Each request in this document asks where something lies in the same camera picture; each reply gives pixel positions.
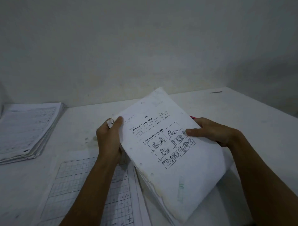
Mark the gridded writing practice sheet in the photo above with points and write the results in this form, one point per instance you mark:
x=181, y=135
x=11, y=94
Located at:
x=69, y=186

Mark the white punched worksheet bundle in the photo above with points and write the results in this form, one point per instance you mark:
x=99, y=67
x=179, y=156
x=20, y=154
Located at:
x=172, y=163

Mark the stack of handwritten papers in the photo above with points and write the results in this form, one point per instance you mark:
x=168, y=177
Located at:
x=25, y=130

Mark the person's left thumb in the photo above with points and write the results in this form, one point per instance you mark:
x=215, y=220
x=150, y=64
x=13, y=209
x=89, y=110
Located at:
x=118, y=127

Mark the person's left forearm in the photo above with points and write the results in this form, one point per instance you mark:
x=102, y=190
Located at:
x=93, y=193

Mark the person's right forearm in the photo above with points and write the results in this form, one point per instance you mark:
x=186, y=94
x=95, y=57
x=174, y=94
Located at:
x=265, y=179

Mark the person's right thumb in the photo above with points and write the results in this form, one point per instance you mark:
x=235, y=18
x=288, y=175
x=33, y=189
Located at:
x=195, y=132

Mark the red pen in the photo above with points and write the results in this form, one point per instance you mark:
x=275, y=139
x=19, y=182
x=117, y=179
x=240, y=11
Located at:
x=193, y=117

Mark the small dark stick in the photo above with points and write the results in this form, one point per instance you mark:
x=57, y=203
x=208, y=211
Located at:
x=216, y=92

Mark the person's right hand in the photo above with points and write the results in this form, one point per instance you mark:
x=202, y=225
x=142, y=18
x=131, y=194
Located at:
x=215, y=134

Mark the person's left hand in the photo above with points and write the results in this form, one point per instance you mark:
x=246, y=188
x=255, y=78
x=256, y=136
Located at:
x=108, y=142

